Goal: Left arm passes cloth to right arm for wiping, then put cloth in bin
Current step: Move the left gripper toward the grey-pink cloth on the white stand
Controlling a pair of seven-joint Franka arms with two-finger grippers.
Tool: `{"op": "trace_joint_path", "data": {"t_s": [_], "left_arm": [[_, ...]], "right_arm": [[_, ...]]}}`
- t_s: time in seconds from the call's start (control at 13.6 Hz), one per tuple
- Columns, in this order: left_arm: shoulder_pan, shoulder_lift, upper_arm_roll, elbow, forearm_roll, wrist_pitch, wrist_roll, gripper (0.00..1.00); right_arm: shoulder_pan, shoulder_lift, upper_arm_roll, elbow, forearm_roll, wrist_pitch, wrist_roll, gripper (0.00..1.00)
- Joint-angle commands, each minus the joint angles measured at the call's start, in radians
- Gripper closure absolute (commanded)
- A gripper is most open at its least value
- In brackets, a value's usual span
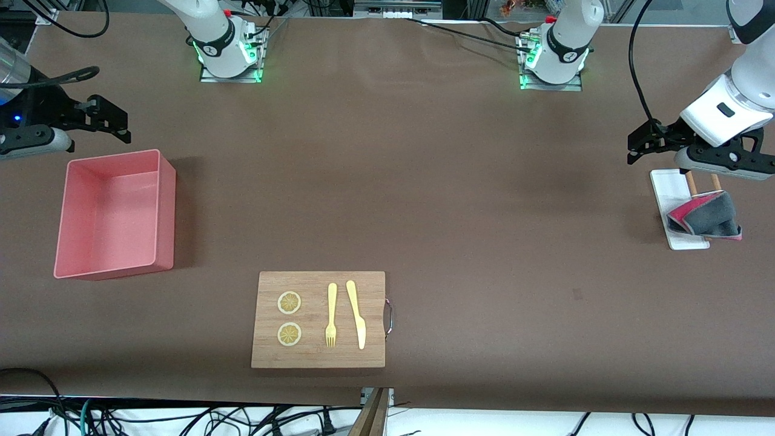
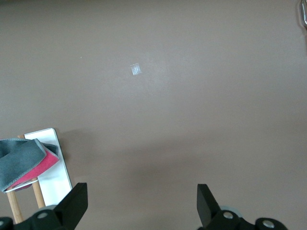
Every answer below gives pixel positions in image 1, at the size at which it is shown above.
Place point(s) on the pink plastic bin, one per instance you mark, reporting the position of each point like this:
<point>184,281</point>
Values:
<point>109,224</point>

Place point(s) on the aluminium frame profile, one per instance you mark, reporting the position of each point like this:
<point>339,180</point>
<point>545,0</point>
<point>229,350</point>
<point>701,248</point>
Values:
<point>43,18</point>
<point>735,35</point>

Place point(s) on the yellow knife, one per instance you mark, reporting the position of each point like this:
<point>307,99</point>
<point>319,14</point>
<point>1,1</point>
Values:
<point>357,315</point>

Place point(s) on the grey power strip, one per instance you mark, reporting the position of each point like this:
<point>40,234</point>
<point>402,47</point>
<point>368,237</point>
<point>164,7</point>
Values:
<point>396,12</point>

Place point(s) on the metal bracket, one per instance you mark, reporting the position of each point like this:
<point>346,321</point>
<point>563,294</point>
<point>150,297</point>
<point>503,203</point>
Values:
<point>365,396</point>

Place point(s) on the orange object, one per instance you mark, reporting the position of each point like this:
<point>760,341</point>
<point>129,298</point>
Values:
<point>511,7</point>

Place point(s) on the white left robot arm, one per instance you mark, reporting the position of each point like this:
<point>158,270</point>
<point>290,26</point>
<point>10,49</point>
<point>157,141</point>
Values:
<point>745,103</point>

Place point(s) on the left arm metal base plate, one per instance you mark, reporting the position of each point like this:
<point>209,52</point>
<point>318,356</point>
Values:
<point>566,86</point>

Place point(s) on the black plug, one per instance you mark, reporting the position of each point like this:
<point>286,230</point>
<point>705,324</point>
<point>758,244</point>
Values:
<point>328,424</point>

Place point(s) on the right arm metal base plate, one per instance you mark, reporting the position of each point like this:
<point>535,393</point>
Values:
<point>233,79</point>

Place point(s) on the white rectangular tray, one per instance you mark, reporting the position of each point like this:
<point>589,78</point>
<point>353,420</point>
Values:
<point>666,194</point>

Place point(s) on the grey and pink cloth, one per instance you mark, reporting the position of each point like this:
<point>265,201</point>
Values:
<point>711,215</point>

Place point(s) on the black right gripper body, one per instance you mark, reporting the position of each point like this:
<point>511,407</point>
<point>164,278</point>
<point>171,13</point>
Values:
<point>51,106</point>

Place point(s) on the wooden cutting board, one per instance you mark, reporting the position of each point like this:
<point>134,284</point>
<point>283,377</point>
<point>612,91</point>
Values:
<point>315,357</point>

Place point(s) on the wooden beam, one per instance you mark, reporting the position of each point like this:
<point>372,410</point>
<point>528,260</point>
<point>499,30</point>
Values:
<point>372,421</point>

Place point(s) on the yellow fork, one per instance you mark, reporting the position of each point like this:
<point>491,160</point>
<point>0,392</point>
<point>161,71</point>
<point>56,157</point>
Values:
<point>332,303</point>

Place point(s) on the lemon slice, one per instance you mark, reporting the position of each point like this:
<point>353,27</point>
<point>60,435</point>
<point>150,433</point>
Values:
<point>289,334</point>
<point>289,303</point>

